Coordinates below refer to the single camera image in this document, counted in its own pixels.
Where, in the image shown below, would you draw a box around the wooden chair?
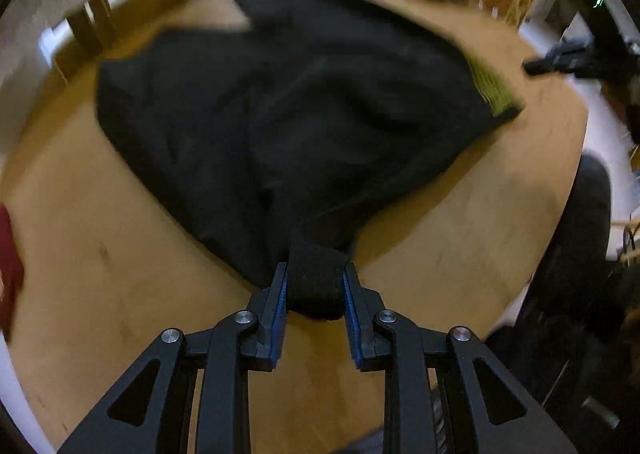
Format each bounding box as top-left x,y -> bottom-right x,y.
50,0 -> 216,84

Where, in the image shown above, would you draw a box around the black pants with yellow print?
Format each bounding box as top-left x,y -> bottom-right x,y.
95,0 -> 526,322

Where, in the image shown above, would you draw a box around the maroon cloth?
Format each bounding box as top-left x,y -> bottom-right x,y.
0,204 -> 25,339

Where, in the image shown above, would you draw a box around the person's striped grey garment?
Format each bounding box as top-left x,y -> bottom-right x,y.
332,381 -> 452,454

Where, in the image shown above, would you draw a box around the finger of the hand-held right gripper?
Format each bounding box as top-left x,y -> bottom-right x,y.
522,41 -> 601,78

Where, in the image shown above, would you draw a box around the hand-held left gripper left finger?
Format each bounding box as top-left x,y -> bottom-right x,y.
57,261 -> 290,454

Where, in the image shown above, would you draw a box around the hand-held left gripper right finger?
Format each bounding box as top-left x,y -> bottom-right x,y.
342,261 -> 581,454

